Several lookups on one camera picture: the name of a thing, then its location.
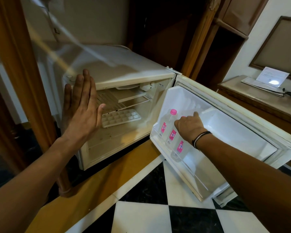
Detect white wire fridge shelf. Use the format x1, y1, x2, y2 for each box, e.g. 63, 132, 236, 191
97, 88, 153, 115

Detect dark wooden cabinet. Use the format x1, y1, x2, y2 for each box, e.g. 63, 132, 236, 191
126, 0, 270, 90

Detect black wristband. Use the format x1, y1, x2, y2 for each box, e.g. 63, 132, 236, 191
192, 131, 212, 150

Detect wooden post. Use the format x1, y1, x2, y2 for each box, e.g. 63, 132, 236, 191
0, 0, 74, 198

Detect wooden counter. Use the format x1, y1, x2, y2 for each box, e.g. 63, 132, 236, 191
217, 75, 291, 171

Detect person's left hand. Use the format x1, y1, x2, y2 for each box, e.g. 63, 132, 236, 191
61, 69, 107, 149

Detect grey folder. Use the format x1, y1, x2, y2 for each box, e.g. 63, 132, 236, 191
241, 76, 286, 97

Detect clear pink-label water bottle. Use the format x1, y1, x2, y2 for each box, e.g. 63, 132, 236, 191
165, 116, 185, 151
170, 136, 192, 163

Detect clear pink-capped water bottle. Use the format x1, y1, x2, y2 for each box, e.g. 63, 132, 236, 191
157, 109, 178, 144

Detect wood-framed board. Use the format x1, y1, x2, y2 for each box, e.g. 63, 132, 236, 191
249, 16, 291, 82

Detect person's left forearm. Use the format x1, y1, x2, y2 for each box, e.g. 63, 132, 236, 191
0, 137, 84, 233

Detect white fridge door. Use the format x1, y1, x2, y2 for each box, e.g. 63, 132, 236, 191
150, 75, 291, 208

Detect white thermostat knob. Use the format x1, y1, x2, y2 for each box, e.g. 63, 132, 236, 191
139, 81, 157, 92

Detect white ice cube tray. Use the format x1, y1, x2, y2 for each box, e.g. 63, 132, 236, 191
101, 109, 141, 128

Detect white mini fridge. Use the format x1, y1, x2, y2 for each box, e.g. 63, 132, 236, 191
61, 45, 177, 171

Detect white paper card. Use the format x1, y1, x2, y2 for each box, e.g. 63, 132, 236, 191
256, 67, 290, 88

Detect person's right forearm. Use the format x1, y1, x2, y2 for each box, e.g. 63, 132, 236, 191
195, 134, 291, 233

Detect person's right hand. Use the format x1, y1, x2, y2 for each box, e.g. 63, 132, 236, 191
174, 111, 208, 144

